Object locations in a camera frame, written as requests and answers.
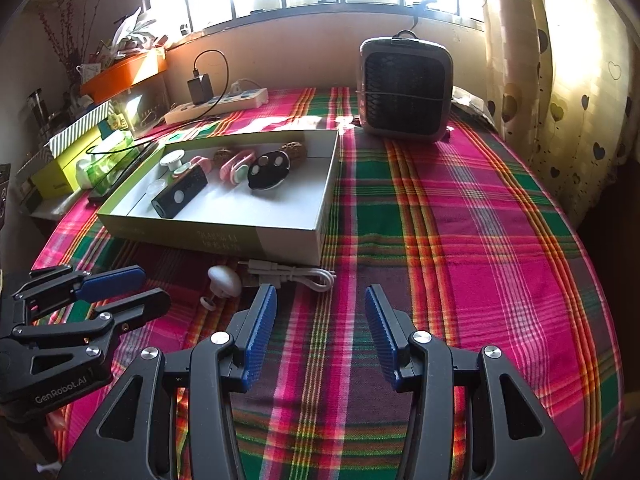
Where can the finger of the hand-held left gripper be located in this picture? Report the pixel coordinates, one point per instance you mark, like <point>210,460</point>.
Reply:
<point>145,305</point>
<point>112,282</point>

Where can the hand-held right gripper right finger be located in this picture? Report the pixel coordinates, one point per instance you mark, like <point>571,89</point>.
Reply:
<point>382,340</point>

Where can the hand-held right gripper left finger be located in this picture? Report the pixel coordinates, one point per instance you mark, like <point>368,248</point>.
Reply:
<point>257,340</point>

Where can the white mushroom-shaped knob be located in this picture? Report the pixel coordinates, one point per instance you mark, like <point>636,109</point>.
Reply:
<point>224,280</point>

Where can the black rectangular case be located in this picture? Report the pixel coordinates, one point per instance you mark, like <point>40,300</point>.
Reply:
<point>177,195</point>

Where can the green cardboard box tray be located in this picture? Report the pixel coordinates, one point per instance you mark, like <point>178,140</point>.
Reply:
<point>280,210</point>

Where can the green and white suction stand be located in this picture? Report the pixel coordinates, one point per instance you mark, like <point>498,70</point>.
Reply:
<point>171,158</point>

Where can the pink plastic clip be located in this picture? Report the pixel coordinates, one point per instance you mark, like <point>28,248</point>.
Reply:
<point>202,162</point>

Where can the pink clip with green roller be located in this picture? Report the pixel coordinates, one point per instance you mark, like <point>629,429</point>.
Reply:
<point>230,167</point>

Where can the black oval device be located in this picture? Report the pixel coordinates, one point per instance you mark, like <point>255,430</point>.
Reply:
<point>270,177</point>

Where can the brown walnut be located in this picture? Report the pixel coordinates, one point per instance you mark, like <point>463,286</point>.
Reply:
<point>223,154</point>
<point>294,151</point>

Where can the black remote control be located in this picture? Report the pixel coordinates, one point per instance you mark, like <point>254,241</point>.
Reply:
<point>102,195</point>

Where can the plaid tablecloth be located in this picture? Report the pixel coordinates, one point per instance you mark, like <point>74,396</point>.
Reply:
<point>450,260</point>

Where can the green tissue pack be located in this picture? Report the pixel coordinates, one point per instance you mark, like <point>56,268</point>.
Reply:
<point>105,165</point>

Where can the yellow-green box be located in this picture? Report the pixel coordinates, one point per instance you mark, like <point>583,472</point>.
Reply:
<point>55,175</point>

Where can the striped box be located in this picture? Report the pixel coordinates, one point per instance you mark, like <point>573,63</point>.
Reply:
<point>75,127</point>

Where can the clear glass tank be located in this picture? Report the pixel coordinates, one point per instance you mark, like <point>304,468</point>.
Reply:
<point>145,105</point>

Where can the dark glass tumbler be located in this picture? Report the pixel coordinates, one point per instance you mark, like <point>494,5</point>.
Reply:
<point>38,107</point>

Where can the orange tray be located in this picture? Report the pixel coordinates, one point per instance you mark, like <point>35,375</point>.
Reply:
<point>125,72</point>

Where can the white mug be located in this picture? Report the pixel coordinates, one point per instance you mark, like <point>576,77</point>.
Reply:
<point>88,72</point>

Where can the white power strip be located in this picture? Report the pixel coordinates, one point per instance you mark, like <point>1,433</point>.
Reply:
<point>225,102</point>

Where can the black charger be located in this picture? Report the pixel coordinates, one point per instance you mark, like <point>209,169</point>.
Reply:
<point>200,89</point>

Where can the small white plastic piece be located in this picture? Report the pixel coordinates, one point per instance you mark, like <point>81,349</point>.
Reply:
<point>346,121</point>

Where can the dried flower branches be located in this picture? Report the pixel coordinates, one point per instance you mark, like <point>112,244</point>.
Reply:
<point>65,55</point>

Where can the white power plug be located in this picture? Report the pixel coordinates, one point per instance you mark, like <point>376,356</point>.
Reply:
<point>240,86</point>

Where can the clear plastic wrapper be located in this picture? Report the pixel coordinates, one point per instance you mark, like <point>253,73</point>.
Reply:
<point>470,102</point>

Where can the pale crumpled bag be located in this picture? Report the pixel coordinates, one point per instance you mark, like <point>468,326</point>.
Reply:
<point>132,30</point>

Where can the grey portable heater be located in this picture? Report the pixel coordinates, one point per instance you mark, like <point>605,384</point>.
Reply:
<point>405,85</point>

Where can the heart-print curtain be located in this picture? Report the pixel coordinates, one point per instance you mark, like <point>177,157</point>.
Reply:
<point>565,100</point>

